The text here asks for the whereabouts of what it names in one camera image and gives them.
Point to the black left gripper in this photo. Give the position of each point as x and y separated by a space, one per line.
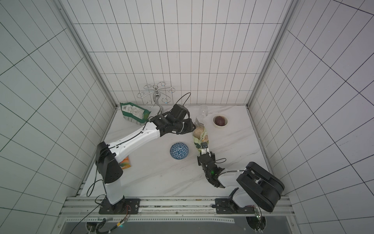
190 127

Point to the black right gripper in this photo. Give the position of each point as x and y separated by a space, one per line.
204 156

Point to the green oats bag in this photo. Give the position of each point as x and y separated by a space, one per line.
200 135

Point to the blue patterned breakfast bowl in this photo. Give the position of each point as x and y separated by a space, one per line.
179 151

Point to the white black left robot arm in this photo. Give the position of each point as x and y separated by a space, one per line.
109 156

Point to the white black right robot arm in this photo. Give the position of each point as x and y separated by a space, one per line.
255 189

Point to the white bowl with purple food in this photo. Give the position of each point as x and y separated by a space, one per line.
220 121

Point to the clear wine glass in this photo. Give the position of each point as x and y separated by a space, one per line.
203 112

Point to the silver metal cup rack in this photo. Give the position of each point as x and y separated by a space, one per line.
159 95

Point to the green snack bag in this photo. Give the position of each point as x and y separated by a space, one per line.
134 113

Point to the orange snack packet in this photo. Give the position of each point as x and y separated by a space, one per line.
125 163

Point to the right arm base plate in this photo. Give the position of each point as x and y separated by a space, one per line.
227 206

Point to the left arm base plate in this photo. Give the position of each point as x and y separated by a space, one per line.
119 206

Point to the aluminium mounting rail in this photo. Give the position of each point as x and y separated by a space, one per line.
168 207

